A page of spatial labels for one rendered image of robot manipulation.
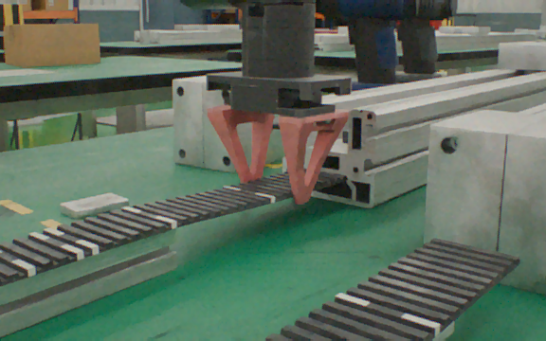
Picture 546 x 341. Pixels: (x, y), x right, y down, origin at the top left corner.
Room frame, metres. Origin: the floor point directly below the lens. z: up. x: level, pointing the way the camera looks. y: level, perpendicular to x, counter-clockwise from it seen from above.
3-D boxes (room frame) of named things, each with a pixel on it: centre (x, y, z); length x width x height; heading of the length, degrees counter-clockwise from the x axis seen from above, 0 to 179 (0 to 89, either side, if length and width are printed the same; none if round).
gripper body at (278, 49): (0.50, -0.01, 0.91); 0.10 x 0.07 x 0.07; 51
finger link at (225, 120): (0.51, 0.00, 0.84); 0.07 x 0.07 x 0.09; 51
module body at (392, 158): (0.86, -0.31, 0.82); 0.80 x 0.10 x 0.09; 140
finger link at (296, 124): (0.49, -0.02, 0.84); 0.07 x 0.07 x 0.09; 51
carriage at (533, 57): (1.06, -0.46, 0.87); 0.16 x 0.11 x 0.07; 140
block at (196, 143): (0.71, 0.03, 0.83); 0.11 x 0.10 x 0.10; 54
